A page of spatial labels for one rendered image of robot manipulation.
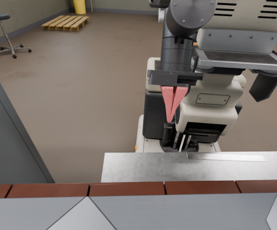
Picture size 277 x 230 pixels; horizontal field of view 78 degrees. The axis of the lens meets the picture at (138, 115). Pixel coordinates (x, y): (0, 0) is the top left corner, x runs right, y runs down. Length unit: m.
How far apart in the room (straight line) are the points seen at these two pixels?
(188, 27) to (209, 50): 0.36
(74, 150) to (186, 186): 1.28
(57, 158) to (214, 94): 1.31
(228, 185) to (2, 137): 0.74
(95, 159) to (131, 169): 0.91
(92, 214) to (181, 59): 0.34
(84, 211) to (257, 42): 0.64
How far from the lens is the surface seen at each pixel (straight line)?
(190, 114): 0.72
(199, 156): 0.72
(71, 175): 1.48
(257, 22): 0.66
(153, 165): 0.65
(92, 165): 1.49
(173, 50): 0.32
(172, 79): 0.31
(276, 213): 0.49
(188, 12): 0.26
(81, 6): 7.30
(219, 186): 0.49
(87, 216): 0.40
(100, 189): 0.45
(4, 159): 0.81
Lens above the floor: 1.22
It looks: 40 degrees down
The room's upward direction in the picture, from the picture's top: 3 degrees clockwise
